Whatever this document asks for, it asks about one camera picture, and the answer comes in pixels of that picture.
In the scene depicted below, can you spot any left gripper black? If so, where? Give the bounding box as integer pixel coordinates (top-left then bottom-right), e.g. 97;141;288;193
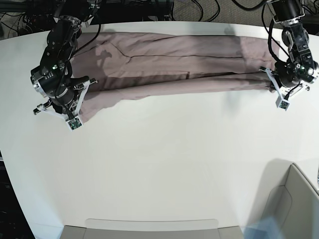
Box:
275;61;319;88

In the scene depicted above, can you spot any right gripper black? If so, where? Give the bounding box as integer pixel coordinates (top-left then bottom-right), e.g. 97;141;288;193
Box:
30;65;90;115

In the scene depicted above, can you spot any pink T-shirt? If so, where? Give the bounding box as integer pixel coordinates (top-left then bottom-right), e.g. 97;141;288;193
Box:
72;32;275;122

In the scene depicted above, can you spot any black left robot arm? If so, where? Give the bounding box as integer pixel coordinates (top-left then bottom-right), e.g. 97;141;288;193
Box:
265;0;319;88

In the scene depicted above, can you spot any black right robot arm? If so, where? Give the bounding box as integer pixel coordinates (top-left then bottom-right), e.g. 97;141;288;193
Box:
30;16;90;119

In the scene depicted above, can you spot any grey box at right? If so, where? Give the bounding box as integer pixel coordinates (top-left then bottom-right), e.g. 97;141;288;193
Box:
260;164;319;239

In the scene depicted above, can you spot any grey box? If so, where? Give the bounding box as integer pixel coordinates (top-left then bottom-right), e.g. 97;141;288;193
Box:
260;164;319;239
60;219;244;239

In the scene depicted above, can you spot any grey box at bottom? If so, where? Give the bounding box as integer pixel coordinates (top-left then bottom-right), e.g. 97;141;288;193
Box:
60;219;244;239

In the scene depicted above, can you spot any blue cloth in box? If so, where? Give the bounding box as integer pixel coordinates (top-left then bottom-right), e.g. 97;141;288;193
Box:
243;217;282;239

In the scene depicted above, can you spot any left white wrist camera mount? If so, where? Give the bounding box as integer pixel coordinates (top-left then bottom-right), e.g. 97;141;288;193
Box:
259;67;310;111

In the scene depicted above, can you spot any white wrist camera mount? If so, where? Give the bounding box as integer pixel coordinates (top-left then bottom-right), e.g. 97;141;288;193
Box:
259;67;310;111
33;76;97;131

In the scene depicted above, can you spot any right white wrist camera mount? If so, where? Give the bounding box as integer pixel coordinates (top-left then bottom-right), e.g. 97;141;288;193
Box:
33;76;97;131

